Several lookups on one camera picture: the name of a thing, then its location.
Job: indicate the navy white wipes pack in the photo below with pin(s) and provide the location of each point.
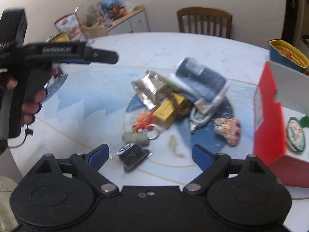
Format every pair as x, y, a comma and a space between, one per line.
202, 86

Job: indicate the yellow and blue colander basket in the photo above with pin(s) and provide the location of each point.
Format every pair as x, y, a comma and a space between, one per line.
285, 54

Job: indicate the red white snack bag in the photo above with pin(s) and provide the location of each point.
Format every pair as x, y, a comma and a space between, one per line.
70, 25

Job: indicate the pale green tube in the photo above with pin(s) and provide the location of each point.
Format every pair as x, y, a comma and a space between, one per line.
135, 137

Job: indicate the orange plush toy keychain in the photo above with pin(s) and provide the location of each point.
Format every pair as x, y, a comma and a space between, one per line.
144, 121

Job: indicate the green white correction tape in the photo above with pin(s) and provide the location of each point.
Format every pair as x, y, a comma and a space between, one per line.
198, 120

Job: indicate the blue globe toy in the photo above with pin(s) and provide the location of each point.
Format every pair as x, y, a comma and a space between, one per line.
110, 4

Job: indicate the yellow small carton box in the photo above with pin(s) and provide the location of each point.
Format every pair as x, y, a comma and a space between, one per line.
163, 115

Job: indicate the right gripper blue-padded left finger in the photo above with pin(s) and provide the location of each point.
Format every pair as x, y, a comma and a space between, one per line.
87, 168

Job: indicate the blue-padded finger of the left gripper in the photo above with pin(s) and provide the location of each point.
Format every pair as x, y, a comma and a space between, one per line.
100, 56
78, 61

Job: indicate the round blue placemat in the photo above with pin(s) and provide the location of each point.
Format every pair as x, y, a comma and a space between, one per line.
204, 136

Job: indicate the silver foil snack pouch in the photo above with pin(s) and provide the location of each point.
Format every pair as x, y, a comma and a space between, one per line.
152, 89

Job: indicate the brown braided scrunchie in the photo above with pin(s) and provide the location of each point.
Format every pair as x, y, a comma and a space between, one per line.
180, 111

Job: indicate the person's left hand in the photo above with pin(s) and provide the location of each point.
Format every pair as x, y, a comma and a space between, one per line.
31, 107

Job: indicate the black items plastic bag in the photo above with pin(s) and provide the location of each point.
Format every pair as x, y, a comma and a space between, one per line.
132, 155

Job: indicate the brown wooden chair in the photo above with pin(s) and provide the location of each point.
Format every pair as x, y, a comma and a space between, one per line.
205, 21

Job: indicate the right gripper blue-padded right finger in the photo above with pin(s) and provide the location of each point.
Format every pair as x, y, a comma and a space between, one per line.
213, 167

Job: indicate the red cardboard shoe box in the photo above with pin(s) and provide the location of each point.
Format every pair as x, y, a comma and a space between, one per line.
282, 93

